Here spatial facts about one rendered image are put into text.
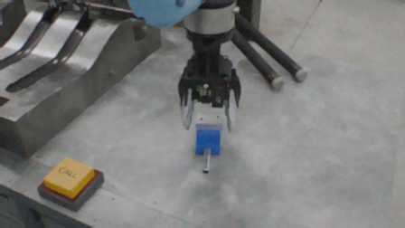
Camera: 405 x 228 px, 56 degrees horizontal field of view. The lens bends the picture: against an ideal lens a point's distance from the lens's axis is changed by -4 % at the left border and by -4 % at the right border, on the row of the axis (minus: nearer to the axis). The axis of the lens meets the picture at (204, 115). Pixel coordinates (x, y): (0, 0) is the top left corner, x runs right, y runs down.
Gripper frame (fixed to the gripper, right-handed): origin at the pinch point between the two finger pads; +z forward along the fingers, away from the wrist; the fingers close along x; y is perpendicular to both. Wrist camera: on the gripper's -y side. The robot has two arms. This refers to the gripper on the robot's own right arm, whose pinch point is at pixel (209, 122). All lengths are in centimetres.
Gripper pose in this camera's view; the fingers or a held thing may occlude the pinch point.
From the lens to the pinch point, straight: 73.3
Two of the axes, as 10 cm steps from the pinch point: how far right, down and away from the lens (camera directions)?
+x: 10.0, 0.4, -0.5
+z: 0.0, 8.0, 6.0
